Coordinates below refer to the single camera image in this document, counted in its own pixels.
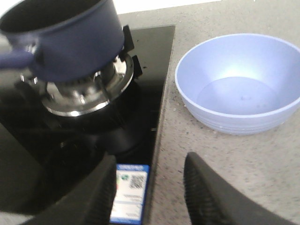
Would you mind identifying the black glass gas cooktop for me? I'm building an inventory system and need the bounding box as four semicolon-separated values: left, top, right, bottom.
0;25;175;225

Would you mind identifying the black pot support grate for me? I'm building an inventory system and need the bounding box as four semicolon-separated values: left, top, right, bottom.
14;25;143;118

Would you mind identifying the black gas burner head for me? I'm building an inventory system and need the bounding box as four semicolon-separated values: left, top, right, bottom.
42;57;127;113

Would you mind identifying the blue saucepan with handle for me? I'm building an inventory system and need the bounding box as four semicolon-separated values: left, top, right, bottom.
0;0;125;82

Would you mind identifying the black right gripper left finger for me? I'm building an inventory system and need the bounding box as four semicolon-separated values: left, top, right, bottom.
24;155;116;225

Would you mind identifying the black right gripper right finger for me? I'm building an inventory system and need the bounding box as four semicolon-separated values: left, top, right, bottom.
183;152;292;225

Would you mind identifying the light blue plastic bowl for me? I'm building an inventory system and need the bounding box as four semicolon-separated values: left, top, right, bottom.
174;33;300;135

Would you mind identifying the blue white energy label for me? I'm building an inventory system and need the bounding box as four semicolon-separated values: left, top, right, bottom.
110;164;150;225

